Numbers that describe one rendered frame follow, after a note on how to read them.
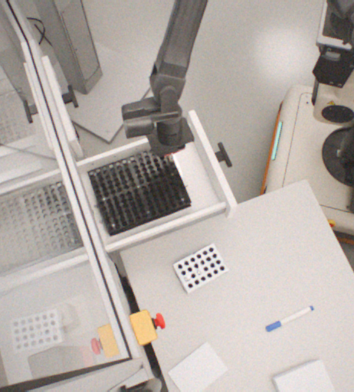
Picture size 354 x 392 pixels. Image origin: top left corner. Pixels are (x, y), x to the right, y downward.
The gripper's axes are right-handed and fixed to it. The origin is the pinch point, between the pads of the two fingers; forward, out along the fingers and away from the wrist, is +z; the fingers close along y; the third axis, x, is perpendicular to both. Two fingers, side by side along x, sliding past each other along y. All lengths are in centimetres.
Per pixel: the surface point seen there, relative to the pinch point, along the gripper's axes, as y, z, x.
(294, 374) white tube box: -9, 14, 61
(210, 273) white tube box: 0.3, 16.2, 29.9
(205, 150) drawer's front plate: -8.9, 2.0, 2.1
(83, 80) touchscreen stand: 13, 80, -85
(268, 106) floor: -70, 94, -47
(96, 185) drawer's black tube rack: 20.3, 5.4, -0.2
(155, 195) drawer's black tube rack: 6.7, 7.8, 7.0
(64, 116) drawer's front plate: 22.1, 2.2, -20.6
